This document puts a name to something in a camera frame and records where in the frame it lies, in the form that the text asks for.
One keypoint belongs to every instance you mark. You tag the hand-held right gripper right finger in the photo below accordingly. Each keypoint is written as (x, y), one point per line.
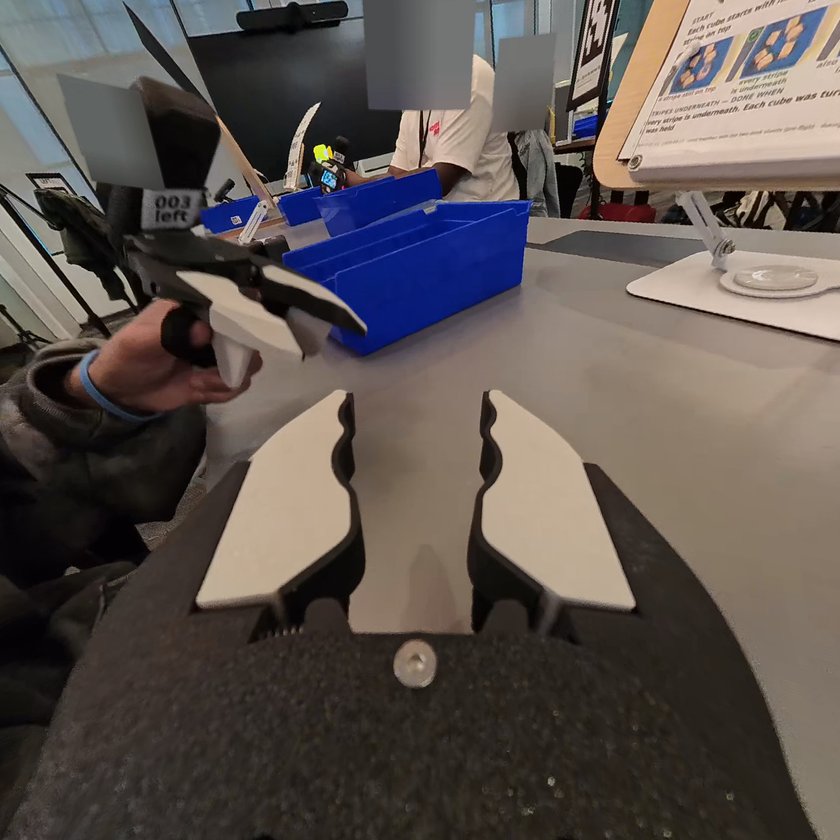
(551, 518)

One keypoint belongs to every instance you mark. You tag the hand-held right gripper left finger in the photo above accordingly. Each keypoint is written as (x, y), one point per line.
(282, 518)

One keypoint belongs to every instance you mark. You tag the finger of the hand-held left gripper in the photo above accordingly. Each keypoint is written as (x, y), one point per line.
(249, 318)
(302, 289)

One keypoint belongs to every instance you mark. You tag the blue plastic bin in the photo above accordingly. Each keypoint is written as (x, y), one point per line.
(426, 282)
(584, 128)
(226, 216)
(367, 203)
(298, 207)

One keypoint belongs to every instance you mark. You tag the person's left forearm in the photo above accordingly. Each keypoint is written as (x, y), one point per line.
(79, 472)

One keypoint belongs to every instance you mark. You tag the person's left hand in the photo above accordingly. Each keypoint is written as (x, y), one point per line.
(144, 374)

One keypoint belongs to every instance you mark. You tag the thin wooden board stand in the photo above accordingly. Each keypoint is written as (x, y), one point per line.
(253, 223)

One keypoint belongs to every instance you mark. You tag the black display screen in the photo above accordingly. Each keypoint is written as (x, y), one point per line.
(275, 98)

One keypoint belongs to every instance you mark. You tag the white paper sheet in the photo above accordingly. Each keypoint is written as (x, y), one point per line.
(302, 144)

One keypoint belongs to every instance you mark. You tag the dark cloth on tripod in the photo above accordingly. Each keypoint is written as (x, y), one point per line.
(72, 223)

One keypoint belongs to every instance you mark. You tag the blue wristband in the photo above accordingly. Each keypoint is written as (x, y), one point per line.
(92, 394)

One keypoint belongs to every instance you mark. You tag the grey jacket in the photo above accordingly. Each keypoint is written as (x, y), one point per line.
(538, 170)

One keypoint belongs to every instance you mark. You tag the white stand with wooden board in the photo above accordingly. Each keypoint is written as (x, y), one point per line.
(689, 289)

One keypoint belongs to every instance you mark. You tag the red bag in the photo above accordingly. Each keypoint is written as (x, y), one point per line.
(623, 213)

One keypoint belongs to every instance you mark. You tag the black white marker sign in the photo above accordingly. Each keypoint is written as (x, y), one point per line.
(597, 39)

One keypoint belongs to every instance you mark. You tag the printed instruction sheet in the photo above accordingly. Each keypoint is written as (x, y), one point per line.
(754, 118)

